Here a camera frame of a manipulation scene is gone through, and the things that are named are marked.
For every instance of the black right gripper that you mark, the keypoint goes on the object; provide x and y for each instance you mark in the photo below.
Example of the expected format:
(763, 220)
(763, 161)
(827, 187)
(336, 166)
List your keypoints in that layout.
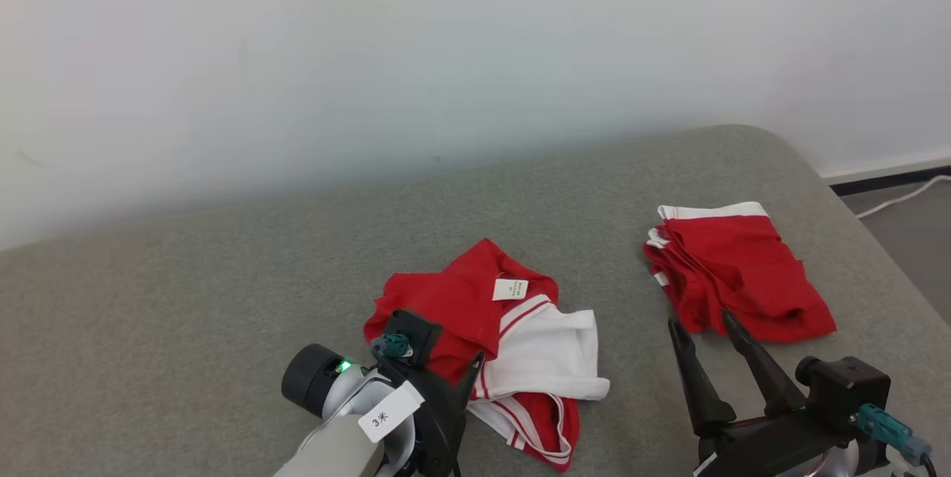
(773, 447)

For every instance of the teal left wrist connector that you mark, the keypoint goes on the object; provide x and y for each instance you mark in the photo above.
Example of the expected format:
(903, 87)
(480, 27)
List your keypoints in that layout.
(396, 345)

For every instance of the white wall baseboard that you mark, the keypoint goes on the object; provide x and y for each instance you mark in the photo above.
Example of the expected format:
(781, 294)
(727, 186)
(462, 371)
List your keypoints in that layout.
(884, 166)

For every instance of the red Bulls 23 jersey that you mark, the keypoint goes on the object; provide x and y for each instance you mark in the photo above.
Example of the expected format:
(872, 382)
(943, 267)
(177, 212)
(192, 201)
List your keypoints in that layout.
(461, 299)

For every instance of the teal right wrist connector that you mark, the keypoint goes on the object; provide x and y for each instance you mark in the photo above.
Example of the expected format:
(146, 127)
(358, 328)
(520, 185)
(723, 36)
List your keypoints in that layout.
(884, 429)

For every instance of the red shorts white trim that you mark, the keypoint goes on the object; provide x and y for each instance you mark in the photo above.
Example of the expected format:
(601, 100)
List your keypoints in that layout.
(735, 276)

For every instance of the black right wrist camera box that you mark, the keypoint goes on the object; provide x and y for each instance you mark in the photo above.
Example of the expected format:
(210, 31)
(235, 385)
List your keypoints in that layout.
(839, 388)

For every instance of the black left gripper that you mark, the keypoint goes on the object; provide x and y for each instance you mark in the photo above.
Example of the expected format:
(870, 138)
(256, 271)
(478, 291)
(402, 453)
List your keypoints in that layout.
(442, 417)

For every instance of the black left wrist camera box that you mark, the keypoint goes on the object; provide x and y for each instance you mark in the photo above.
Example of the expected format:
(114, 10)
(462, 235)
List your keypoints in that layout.
(412, 332)

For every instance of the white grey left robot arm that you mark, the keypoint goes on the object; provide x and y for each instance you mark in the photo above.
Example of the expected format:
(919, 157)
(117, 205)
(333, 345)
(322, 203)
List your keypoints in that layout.
(334, 455)

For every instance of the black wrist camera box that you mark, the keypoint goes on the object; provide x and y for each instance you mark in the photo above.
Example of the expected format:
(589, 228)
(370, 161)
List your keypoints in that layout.
(839, 388)
(412, 332)

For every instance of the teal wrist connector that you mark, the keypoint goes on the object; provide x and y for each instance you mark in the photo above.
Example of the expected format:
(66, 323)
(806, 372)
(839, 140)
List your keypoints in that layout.
(884, 429)
(396, 345)

